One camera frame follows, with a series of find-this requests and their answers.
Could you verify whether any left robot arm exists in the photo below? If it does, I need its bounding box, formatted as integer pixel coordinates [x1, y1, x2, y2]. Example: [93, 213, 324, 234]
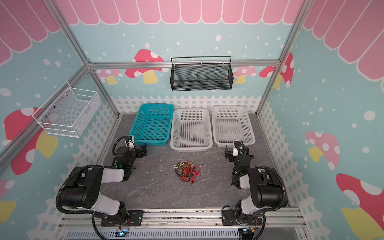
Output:
[56, 136, 148, 227]

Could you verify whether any middle white plastic basket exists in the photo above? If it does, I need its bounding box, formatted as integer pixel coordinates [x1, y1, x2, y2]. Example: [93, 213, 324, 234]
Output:
[170, 109, 213, 152]

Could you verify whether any red cable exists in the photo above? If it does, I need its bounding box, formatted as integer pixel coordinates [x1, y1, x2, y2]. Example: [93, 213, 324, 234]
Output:
[179, 161, 202, 184]

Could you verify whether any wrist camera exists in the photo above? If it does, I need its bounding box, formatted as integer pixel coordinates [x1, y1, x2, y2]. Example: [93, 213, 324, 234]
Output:
[125, 136, 135, 149]
[233, 141, 242, 157]

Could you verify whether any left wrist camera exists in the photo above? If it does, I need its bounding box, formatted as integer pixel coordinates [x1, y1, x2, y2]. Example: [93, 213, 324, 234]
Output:
[125, 136, 135, 149]

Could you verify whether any black wire mesh wall basket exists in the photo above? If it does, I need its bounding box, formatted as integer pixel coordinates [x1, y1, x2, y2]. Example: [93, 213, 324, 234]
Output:
[170, 56, 234, 91]

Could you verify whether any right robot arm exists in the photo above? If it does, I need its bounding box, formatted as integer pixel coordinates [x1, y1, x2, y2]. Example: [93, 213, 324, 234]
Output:
[221, 147, 288, 226]

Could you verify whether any black cable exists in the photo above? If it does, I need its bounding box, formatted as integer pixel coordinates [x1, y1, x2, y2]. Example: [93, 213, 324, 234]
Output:
[173, 161, 193, 183]

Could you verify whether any right white plastic basket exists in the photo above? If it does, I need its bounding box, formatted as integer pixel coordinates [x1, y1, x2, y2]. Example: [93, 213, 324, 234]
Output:
[212, 106, 256, 148]

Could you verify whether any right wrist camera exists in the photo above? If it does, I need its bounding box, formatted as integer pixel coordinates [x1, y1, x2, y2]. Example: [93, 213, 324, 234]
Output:
[233, 141, 242, 157]

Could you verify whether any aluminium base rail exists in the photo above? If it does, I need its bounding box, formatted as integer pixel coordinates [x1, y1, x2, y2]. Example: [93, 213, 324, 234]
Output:
[53, 208, 311, 240]

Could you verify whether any teal plastic basket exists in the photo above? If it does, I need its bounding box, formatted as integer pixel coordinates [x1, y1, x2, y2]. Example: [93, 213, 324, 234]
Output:
[130, 103, 175, 146]

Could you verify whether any white plastic basket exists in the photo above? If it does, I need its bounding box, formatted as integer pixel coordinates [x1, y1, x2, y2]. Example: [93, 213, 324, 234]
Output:
[170, 109, 213, 152]
[212, 106, 256, 148]

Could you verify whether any white wire mesh wall basket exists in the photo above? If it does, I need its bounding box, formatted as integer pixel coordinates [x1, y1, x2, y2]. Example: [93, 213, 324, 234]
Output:
[32, 82, 102, 138]

